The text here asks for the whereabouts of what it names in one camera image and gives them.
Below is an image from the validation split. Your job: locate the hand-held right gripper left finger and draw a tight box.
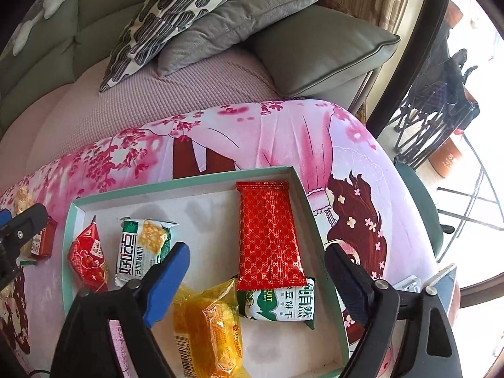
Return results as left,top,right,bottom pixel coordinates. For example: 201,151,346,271
50,241,191,378

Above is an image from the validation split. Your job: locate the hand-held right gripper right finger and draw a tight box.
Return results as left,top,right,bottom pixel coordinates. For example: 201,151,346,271
324,243,464,378

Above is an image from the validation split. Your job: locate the red packet with white label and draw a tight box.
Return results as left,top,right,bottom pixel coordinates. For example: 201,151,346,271
20,216,58,262

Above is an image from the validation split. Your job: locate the green white corn snack packet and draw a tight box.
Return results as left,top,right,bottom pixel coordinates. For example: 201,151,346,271
115,217,179,289

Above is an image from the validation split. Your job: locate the orange cake packet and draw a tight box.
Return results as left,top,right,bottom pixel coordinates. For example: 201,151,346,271
172,278,253,378

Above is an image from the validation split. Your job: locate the green biscuit packet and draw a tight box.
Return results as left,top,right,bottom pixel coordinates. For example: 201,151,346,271
236,278,316,330

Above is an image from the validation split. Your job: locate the small red patterned packet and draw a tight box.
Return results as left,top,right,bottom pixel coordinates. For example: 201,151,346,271
67,216,110,293

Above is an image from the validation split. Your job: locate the teal cardboard box lid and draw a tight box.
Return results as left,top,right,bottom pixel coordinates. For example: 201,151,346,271
61,165,351,378

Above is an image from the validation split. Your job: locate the long red wafer packet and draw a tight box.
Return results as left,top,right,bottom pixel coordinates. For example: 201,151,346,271
235,180,308,292

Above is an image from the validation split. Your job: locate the clear bread packet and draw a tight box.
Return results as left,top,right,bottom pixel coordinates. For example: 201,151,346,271
12,187,38,221

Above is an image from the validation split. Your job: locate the smartphone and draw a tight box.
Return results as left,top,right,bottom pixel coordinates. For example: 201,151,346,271
423,264,461,324

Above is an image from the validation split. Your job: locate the pink sofa seat cover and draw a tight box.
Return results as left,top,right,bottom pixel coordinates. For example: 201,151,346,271
24,53,284,166
0,61,115,190

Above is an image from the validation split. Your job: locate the dark green round stool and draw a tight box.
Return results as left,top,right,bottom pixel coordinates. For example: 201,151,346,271
394,161,453,262

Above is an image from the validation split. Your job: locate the orange flower pot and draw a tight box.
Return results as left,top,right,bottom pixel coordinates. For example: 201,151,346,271
429,134,471,178

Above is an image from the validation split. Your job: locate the pink printed blanket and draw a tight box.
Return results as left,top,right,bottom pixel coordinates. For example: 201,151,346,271
0,99,461,378

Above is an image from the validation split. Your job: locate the black folding chair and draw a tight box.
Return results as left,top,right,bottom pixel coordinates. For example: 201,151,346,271
394,20,481,170

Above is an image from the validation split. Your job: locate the grey white plush toy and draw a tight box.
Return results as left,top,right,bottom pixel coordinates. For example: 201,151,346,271
8,0,79,58

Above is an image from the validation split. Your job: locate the grey sofa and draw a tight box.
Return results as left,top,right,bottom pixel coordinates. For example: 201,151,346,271
0,0,402,142

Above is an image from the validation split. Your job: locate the black white patterned pillow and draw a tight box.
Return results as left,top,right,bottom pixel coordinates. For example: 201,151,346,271
99,0,245,93

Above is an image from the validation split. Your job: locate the grey pillow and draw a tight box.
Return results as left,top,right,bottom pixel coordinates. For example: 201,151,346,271
157,0,330,77

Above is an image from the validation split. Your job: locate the dark door frame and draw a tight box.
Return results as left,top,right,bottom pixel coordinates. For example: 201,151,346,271
364,0,455,138

